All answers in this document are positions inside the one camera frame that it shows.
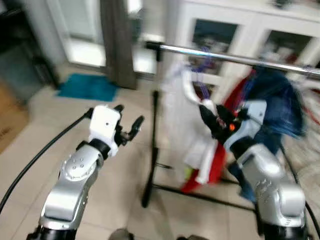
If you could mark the dark grey cabinet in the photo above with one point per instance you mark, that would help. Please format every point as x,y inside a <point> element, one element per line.
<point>20,65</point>

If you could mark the brown cardboard box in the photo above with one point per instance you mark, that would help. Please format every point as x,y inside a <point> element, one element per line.
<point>10,120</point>

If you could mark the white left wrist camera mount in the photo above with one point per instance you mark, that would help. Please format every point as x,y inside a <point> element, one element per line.
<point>104,122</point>

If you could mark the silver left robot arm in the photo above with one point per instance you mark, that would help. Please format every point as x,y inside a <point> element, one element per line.
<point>70,190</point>

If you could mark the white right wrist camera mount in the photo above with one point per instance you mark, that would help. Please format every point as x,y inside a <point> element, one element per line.
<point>247,122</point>

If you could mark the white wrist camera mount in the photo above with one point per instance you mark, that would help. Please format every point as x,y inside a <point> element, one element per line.
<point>247,122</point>
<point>104,122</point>

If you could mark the white glass door cabinet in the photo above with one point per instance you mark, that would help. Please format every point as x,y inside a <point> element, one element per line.
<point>250,22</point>

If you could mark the white framed glass door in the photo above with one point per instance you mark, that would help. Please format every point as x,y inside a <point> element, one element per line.
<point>80,25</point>

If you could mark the teal floor mat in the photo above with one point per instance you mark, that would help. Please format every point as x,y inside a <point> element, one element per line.
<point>87,87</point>

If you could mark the yellow green cloth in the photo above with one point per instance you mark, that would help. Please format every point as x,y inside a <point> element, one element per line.
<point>189,173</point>

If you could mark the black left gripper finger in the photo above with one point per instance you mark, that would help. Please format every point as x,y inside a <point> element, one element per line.
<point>136,126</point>
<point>119,107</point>

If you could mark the grey curtain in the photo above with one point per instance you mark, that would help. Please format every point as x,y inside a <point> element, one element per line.
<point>117,45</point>

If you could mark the white garment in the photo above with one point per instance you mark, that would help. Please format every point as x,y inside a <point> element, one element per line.
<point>177,115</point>

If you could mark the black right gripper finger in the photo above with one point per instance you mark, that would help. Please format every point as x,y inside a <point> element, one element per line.
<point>225,113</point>
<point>206,116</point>

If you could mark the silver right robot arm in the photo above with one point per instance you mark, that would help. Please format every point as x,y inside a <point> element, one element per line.
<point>272,185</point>

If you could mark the black clothes rack chrome rail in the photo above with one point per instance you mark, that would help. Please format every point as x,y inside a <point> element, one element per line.
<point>225,56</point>

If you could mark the dark blue denim garment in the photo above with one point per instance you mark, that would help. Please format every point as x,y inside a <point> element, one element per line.
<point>275,100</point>

